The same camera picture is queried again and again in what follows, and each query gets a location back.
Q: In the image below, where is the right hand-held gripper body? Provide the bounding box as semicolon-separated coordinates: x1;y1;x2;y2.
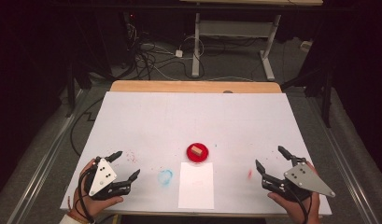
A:
266;157;336;202

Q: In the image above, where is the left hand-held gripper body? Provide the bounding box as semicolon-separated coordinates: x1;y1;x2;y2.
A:
82;157;119;201

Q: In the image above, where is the person's left hand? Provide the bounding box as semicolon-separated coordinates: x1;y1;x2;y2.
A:
72;158;125;220

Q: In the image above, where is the person's right hand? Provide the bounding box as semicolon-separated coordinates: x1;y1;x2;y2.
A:
267;161;322;224

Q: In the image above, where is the white sleeve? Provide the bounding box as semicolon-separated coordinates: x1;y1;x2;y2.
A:
59;214;80;224

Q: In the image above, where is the round red dish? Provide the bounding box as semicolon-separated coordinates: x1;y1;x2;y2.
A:
186;142;210;163

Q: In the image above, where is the white paper sheet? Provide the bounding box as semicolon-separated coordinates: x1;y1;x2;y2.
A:
177;161;216;210

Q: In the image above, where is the black metal stand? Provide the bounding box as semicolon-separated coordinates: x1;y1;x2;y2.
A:
64;59;93;119
280;62;334;129

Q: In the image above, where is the large white board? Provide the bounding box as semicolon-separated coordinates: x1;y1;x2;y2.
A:
60;91;332;217

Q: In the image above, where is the wooden table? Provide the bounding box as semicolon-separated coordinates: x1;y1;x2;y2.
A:
109;79;283;94

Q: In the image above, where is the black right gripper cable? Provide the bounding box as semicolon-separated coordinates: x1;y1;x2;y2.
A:
288;186;314;224

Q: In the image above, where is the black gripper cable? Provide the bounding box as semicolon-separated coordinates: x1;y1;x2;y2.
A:
288;186;314;224
76;167;97;224

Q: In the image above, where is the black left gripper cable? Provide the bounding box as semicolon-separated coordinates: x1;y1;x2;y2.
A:
76;167;97;224

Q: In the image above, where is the aluminium floor rail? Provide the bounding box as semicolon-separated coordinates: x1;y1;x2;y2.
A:
306;92;381;224
10;88;90;224

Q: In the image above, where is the black floor cable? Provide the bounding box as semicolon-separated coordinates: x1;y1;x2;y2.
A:
69;96;105;157

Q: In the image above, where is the orange bracelet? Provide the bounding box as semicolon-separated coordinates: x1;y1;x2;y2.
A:
66;195;91;224

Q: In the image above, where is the tangle of floor cables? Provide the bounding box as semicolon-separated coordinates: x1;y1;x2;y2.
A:
122;21;230;82

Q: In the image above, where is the white metal desk frame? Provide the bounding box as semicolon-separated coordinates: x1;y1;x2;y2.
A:
178;0;324;82

